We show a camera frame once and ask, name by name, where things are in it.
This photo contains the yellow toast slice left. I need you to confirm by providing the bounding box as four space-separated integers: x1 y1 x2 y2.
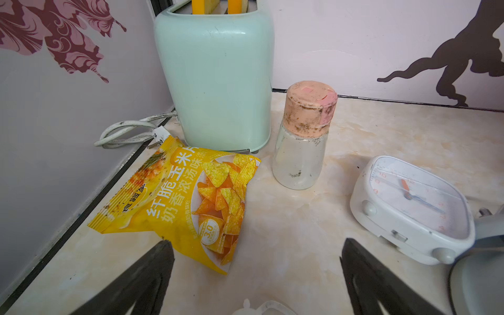
192 0 221 14

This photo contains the glass bottle pink cap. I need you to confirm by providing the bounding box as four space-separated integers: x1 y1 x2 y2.
272 81 338 190

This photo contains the white square flat clock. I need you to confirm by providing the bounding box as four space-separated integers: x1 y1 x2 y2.
350 156 476 265

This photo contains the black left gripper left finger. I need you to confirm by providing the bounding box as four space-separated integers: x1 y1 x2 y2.
72 240 175 314

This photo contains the white toaster power cable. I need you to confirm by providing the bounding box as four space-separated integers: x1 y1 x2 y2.
93 111 179 150

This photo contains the white twin bell clock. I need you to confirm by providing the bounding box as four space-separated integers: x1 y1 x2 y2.
449 207 503 314

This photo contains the yellow corn chips bag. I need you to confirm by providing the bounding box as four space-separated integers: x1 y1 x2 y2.
88 136 261 274

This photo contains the mint green toaster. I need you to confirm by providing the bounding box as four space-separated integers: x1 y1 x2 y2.
154 1 274 152

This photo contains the yellow toast slice right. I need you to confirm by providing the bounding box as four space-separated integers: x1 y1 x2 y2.
228 0 249 14

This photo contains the yellow toast slice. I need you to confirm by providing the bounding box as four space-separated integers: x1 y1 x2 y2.
192 0 221 14
228 0 249 14

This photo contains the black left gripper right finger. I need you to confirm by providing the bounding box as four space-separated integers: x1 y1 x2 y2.
341 238 442 314

